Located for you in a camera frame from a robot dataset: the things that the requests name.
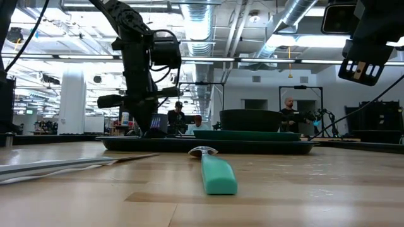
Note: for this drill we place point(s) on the person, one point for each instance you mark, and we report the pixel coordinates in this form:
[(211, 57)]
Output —
[(176, 118), (197, 127), (288, 116)]

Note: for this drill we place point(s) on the black rig frame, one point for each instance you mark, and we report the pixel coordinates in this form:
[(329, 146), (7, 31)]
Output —
[(202, 83), (300, 87)]

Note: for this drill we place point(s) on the black storage crates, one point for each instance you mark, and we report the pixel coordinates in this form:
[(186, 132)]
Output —
[(385, 116)]

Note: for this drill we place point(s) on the black round ceiling speaker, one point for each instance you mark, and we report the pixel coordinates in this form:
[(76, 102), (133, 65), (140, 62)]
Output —
[(97, 79)]

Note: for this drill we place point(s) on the long strip light bar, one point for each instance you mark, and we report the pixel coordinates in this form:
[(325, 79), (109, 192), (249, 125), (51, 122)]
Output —
[(268, 60)]

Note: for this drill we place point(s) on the grey mug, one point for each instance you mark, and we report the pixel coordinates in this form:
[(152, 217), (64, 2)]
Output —
[(164, 130)]

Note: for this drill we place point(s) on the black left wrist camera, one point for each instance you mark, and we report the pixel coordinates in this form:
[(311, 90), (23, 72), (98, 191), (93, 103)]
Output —
[(165, 52)]

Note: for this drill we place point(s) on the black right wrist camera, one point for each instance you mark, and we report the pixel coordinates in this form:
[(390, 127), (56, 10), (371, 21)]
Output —
[(339, 19)]

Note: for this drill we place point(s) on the dark green plastic tray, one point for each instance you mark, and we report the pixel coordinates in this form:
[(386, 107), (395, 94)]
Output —
[(252, 147)]

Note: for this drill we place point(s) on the white building column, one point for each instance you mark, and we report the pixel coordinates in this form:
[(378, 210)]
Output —
[(72, 101)]

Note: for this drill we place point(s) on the white cylindrical container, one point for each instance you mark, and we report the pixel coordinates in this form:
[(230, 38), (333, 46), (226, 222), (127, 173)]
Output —
[(125, 119)]

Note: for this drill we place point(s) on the black metal table frame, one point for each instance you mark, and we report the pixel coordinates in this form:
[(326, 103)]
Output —
[(47, 138)]

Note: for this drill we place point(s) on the background wooden table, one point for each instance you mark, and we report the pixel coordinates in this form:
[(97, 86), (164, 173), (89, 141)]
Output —
[(331, 139)]

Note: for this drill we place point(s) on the silver ventilation duct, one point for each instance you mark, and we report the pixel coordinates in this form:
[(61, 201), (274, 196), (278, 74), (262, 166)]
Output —
[(296, 12), (199, 25)]

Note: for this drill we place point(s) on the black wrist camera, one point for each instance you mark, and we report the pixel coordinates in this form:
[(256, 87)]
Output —
[(165, 52), (339, 19)]

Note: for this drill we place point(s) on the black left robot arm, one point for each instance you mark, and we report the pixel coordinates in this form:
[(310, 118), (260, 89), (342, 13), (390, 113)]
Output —
[(126, 19)]

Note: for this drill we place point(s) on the dark bowl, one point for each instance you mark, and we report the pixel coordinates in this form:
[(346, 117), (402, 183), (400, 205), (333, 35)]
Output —
[(249, 121)]

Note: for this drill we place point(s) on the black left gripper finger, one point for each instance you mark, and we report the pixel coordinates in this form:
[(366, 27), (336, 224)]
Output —
[(149, 116), (137, 116)]

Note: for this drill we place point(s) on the background black robot arm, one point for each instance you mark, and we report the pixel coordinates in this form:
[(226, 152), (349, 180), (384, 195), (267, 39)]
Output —
[(331, 123)]

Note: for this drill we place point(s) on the white cabinet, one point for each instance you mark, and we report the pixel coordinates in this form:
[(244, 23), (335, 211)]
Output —
[(94, 124)]

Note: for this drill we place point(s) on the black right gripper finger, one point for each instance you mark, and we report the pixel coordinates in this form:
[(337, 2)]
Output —
[(361, 72)]

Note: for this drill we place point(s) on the green plate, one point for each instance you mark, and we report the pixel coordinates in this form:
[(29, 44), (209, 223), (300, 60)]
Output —
[(246, 136)]

